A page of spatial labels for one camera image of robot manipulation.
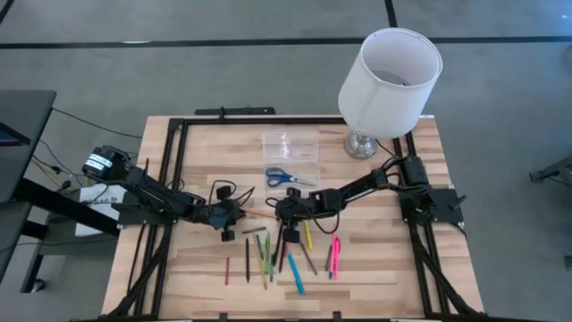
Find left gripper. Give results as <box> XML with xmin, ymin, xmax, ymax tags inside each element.
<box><xmin>198</xmin><ymin>185</ymin><xmax>247</xmax><ymax>243</ymax></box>

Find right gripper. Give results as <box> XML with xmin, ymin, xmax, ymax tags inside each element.
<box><xmin>273</xmin><ymin>187</ymin><xmax>314</xmax><ymax>244</ymax></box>

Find orange pencil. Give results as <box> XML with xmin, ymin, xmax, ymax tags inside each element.
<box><xmin>242</xmin><ymin>208</ymin><xmax>277</xmax><ymax>220</ymax></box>

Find yellow highlighter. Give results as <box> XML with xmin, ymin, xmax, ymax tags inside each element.
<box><xmin>303</xmin><ymin>220</ymin><xmax>315</xmax><ymax>253</ymax></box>

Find yellow pencil pink eraser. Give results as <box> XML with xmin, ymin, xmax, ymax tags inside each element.
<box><xmin>252</xmin><ymin>232</ymin><xmax>268</xmax><ymax>291</ymax></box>

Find gray marker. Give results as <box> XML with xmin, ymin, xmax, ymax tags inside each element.
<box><xmin>298</xmin><ymin>241</ymin><xmax>319</xmax><ymax>276</ymax></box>

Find clear plastic supply box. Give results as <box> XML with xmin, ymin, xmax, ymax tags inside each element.
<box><xmin>261</xmin><ymin>128</ymin><xmax>322</xmax><ymax>188</ymax></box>

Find pink highlighter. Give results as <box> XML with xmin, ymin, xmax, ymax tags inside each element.
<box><xmin>332</xmin><ymin>236</ymin><xmax>342</xmax><ymax>282</ymax></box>

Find black mounting bar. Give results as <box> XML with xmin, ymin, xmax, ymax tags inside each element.
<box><xmin>194</xmin><ymin>106</ymin><xmax>277</xmax><ymax>116</ymax></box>

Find white shade table lamp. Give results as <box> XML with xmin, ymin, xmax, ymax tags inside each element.
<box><xmin>337</xmin><ymin>27</ymin><xmax>444</xmax><ymax>161</ymax></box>

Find white paper sheet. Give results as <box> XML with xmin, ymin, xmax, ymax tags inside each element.
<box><xmin>74</xmin><ymin>182</ymin><xmax>129</xmax><ymax>237</ymax></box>

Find dark gray desk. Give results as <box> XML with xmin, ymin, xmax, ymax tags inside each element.
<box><xmin>0</xmin><ymin>89</ymin><xmax>122</xmax><ymax>294</ymax></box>

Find dark laptop blue screen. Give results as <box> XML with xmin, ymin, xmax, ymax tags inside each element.
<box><xmin>0</xmin><ymin>121</ymin><xmax>31</xmax><ymax>148</ymax></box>

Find black floor stand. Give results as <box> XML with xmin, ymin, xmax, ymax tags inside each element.
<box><xmin>529</xmin><ymin>155</ymin><xmax>572</xmax><ymax>185</ymax></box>

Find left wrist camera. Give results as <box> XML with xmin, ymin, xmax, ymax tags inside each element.
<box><xmin>206</xmin><ymin>206</ymin><xmax>227</xmax><ymax>227</ymax></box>

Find blue handled scissors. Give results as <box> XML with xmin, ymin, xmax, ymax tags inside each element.
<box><xmin>265</xmin><ymin>166</ymin><xmax>317</xmax><ymax>188</ymax></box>

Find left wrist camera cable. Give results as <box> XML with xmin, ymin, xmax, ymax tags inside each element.
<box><xmin>207</xmin><ymin>178</ymin><xmax>257</xmax><ymax>211</ymax></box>

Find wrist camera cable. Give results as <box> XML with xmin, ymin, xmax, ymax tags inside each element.
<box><xmin>310</xmin><ymin>209</ymin><xmax>341</xmax><ymax>236</ymax></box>
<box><xmin>207</xmin><ymin>178</ymin><xmax>257</xmax><ymax>211</ymax></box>

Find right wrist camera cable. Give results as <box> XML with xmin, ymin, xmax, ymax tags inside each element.
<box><xmin>310</xmin><ymin>209</ymin><xmax>341</xmax><ymax>236</ymax></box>

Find black aluminium table frame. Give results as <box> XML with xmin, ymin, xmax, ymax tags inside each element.
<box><xmin>71</xmin><ymin>115</ymin><xmax>537</xmax><ymax>322</ymax></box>

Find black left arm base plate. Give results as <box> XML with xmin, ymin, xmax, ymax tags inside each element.
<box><xmin>111</xmin><ymin>203</ymin><xmax>180</xmax><ymax>226</ymax></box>

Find right arm supply cable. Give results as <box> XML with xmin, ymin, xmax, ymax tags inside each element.
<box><xmin>374</xmin><ymin>137</ymin><xmax>406</xmax><ymax>162</ymax></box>

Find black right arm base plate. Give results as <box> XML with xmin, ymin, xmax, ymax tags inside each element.
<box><xmin>399</xmin><ymin>186</ymin><xmax>466</xmax><ymax>225</ymax></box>

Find black floor cable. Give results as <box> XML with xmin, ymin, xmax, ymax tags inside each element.
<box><xmin>51</xmin><ymin>106</ymin><xmax>144</xmax><ymax>140</ymax></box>

